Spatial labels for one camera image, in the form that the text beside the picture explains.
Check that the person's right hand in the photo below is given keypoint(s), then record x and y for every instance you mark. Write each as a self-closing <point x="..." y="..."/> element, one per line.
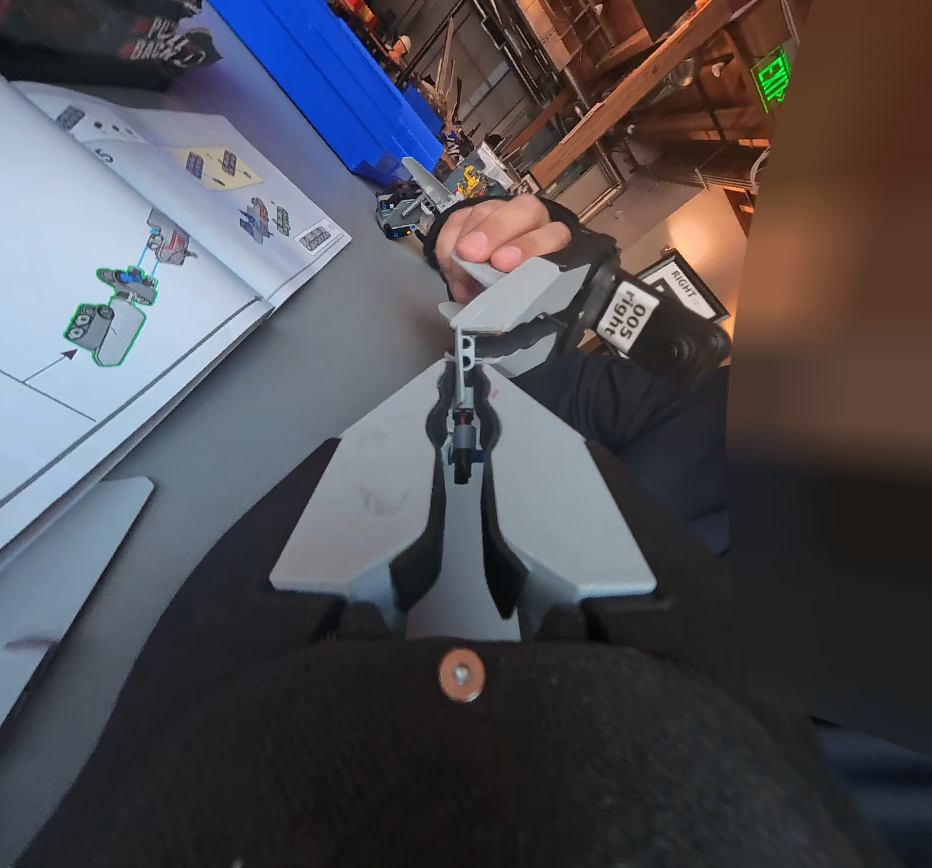
<point x="502" y="227"/>

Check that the grey lego beam assembly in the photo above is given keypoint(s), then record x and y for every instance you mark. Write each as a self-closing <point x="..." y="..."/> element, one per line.
<point x="464" y="373"/>

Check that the box with yellow vehicle print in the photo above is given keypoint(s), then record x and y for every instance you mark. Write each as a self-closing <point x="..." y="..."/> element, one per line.
<point x="473" y="180"/>

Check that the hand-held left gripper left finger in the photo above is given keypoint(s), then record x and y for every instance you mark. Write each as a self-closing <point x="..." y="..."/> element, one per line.
<point x="349" y="504"/>

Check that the person's right forearm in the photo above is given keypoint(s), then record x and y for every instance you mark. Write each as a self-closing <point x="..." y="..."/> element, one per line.
<point x="626" y="417"/>

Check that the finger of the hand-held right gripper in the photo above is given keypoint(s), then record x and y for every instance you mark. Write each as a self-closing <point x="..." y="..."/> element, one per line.
<point x="535" y="362"/>
<point x="510" y="300"/>

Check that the partly built lego model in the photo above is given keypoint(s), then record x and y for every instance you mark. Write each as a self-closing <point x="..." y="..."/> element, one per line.
<point x="397" y="217"/>

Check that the person's dark clothed body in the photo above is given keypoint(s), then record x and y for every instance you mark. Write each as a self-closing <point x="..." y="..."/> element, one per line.
<point x="888" y="802"/>

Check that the black lego truck box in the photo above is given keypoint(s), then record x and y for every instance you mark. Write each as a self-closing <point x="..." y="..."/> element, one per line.
<point x="87" y="9"/>

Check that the green lit emergency sign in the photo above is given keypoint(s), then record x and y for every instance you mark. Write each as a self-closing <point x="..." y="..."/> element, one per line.
<point x="772" y="78"/>

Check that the lego instruction booklet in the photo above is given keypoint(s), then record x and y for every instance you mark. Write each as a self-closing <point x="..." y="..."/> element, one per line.
<point x="109" y="227"/>

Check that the blue plastic bin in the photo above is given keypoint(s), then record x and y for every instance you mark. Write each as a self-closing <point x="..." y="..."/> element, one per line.
<point x="313" y="53"/>

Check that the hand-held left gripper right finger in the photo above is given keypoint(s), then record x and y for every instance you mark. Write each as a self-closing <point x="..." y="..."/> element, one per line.
<point x="568" y="504"/>

